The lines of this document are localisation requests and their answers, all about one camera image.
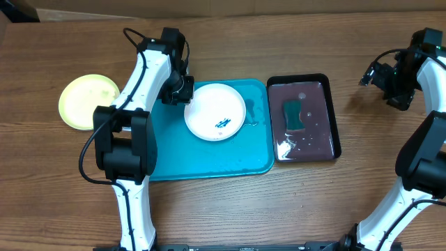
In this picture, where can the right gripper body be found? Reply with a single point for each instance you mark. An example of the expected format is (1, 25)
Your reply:
(398, 86)

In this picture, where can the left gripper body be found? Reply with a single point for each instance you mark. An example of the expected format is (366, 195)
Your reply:
(178, 89)

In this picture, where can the white plate with stain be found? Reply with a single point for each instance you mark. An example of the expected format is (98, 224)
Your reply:
(216, 112)

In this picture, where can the yellow plate with stain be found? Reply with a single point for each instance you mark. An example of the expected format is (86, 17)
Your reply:
(80, 98)

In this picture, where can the green sponge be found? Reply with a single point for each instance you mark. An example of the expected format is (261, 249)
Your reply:
(292, 110)

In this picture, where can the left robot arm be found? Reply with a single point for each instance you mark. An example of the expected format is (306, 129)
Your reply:
(123, 134)

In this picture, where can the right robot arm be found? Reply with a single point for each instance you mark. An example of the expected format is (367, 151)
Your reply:
(420, 164)

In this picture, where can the black water tray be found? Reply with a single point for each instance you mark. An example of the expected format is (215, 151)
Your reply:
(319, 141)

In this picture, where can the dark object top left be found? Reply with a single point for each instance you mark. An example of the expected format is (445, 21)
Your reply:
(19, 11)

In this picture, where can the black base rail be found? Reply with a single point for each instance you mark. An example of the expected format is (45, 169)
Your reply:
(309, 246)

